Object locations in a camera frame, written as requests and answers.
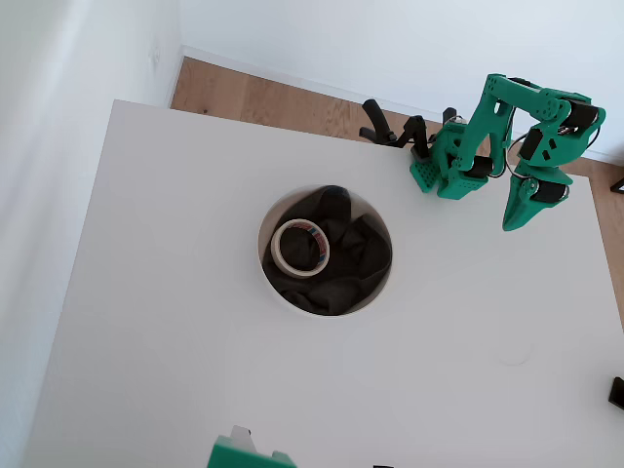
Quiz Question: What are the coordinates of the white tesa tape roll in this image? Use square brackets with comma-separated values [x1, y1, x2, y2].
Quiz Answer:
[270, 218, 332, 279]

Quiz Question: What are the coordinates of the black table clamp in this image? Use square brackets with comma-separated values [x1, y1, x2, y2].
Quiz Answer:
[359, 98, 434, 163]

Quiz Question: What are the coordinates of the black cloth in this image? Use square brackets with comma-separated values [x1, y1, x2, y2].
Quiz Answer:
[261, 184, 394, 317]

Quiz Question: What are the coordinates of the white baseboard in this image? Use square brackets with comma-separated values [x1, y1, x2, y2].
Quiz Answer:
[168, 44, 624, 165]

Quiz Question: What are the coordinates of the green printed stand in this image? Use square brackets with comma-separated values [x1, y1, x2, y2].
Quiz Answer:
[207, 424, 298, 468]

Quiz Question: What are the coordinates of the thin black cable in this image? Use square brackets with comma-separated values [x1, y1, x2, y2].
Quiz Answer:
[503, 131, 528, 182]

